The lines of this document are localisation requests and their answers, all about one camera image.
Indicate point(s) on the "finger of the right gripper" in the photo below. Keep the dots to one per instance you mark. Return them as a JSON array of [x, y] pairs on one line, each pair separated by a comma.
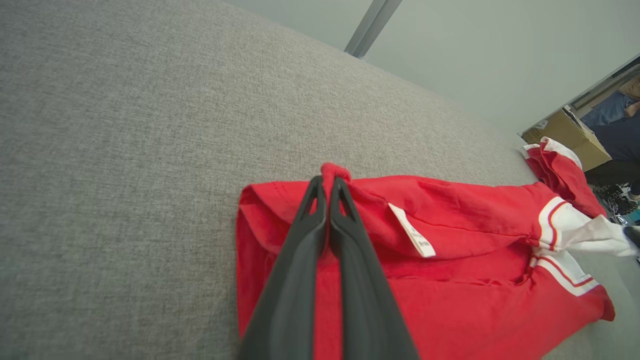
[[634, 235]]

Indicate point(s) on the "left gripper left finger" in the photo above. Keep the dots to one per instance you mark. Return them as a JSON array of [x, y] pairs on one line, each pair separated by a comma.
[[290, 300]]

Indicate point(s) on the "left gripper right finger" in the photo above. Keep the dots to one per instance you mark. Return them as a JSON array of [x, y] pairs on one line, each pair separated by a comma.
[[365, 300]]

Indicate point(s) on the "red white basketball shorts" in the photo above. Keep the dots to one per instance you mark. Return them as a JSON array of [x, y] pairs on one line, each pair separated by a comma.
[[565, 172]]

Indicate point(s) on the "red T-shirt striped cuffs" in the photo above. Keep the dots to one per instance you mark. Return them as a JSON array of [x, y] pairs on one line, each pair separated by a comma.
[[475, 310]]

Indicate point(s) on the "black metal parts pile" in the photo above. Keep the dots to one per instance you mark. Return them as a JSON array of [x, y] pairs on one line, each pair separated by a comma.
[[615, 202]]

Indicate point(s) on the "person in dark blue clothes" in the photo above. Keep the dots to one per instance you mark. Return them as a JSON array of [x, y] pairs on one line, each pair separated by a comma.
[[620, 140]]

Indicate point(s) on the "brown cardboard box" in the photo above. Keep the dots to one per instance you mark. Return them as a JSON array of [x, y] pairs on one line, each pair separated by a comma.
[[570, 132]]

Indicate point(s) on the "grey partition post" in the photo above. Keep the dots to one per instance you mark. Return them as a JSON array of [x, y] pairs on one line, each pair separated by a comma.
[[377, 25], [364, 25]]

